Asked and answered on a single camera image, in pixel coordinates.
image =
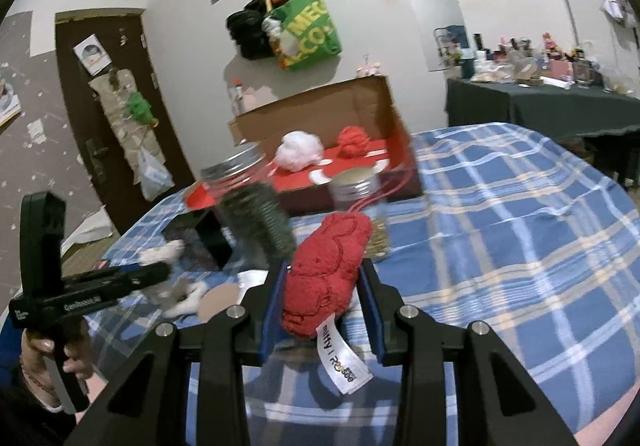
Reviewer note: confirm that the pink plush with mop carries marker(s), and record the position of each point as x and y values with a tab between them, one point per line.
242	99

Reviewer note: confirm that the large silver-lid glass jar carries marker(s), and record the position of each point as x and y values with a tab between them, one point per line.
247	203

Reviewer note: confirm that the green plush on door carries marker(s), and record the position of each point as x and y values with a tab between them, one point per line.
140	110

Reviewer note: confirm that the round tan sponge pad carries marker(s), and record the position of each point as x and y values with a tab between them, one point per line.
217	300

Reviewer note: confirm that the dark green covered table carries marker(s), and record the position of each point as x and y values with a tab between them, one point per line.
610	120

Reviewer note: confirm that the small jar with gold contents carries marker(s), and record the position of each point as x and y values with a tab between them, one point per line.
359	190

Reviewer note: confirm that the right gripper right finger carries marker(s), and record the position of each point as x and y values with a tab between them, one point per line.
458	385

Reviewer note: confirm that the white cloth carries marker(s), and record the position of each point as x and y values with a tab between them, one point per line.
250	279

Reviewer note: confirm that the black phone on table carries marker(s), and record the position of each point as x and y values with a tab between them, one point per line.
204	245

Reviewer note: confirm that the person's left hand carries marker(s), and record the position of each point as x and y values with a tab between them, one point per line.
37	349

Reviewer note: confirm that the black bag on wall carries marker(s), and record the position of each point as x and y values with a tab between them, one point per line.
245	29

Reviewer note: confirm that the plastic bag on door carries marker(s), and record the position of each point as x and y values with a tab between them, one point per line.
155	179

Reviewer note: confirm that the dark brown door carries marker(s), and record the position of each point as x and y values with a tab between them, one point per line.
107	136

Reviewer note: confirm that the red plush bunny toy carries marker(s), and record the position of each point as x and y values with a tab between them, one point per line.
318	290

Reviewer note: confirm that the white mesh bath pouf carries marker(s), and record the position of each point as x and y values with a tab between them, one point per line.
297	150

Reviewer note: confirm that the white wardrobe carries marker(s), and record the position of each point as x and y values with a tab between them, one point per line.
607	32

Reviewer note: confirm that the coral red bath pouf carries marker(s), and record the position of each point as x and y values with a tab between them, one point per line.
353	142

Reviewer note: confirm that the picture on door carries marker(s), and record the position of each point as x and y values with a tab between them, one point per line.
93	56

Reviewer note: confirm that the blue plaid tablecloth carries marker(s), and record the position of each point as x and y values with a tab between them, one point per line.
513	230

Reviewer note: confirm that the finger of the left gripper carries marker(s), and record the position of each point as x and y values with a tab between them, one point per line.
140	277

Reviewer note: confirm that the cardboard box red inside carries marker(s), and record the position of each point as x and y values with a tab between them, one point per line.
358	125

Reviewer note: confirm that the pink plush toy on wall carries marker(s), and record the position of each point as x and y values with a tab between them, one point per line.
367	70

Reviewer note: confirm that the wall mirror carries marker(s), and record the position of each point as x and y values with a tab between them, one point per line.
442	32

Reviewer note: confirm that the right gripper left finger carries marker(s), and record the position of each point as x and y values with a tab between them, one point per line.
175	375

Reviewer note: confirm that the green tote bag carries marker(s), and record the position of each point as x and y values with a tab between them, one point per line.
302	34

